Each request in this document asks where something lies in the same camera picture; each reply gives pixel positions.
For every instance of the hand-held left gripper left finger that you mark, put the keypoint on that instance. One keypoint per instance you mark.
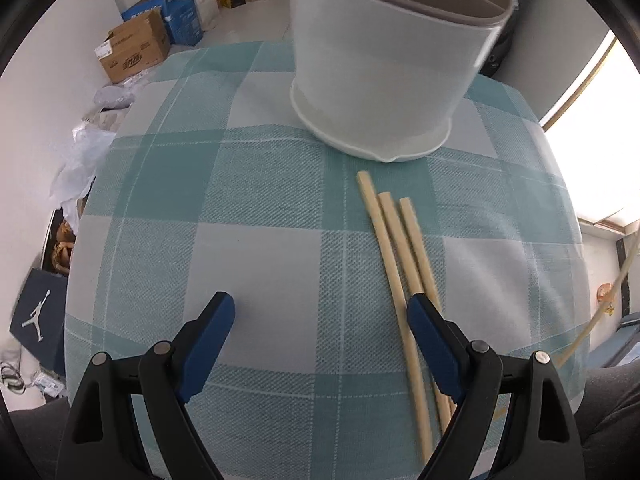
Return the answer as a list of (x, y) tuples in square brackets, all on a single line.
[(207, 350)]

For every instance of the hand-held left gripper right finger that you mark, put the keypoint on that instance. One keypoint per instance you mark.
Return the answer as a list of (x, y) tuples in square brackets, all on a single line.
[(432, 347)]

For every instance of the white utensil holder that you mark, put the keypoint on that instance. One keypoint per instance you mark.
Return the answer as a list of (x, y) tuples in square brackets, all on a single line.
[(380, 75)]

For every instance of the teal checked tablecloth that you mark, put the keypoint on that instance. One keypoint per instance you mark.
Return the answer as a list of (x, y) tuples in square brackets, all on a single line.
[(260, 260)]

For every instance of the white paper packet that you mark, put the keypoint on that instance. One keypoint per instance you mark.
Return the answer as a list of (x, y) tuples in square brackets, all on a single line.
[(47, 385)]

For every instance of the brown woven sandal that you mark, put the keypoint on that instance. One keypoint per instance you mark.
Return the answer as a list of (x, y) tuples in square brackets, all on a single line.
[(66, 232), (63, 259)]

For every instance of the navy shoebox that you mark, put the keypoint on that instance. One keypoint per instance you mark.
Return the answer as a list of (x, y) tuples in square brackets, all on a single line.
[(40, 317)]

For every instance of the small orange item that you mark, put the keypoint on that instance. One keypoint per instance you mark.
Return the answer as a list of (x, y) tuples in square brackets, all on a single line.
[(605, 300)]

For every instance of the blue plastic bin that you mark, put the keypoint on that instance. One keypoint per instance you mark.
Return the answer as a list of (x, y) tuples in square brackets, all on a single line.
[(620, 342)]

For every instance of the person's left leg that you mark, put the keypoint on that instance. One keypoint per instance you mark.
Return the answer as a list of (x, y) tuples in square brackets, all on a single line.
[(42, 440)]

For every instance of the person's leg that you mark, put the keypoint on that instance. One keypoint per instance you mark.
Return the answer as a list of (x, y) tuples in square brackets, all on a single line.
[(612, 410), (42, 440)]

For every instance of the person's right leg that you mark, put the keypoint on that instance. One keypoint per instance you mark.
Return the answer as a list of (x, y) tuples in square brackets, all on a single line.
[(612, 410)]

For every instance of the white plastic bag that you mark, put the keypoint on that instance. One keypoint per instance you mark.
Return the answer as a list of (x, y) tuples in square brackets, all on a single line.
[(82, 165)]

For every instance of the grey plastic bag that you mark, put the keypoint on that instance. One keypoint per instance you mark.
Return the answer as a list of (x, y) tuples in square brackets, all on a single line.
[(117, 97)]

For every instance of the dark backpack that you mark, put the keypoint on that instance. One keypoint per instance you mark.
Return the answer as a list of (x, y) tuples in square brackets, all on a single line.
[(500, 45)]

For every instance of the brown cardboard box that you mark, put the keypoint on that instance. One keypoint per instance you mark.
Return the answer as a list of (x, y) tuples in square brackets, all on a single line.
[(132, 47)]

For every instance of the blue cardboard box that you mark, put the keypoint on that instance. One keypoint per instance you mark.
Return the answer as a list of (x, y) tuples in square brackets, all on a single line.
[(142, 10), (184, 21)]

